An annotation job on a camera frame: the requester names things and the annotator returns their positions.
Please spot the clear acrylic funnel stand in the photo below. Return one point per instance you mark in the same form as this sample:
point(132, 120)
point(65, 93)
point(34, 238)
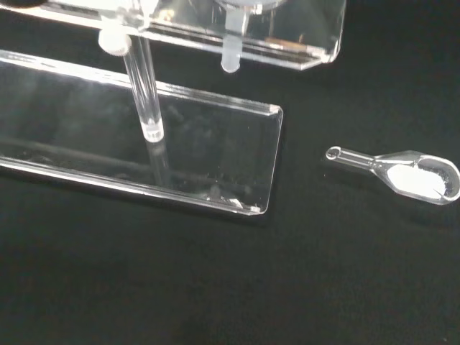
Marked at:
point(143, 125)

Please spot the glass weighing funnel with powder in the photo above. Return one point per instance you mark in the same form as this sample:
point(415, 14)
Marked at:
point(413, 176)

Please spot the black bench cloth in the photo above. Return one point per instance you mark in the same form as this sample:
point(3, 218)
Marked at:
point(251, 269)

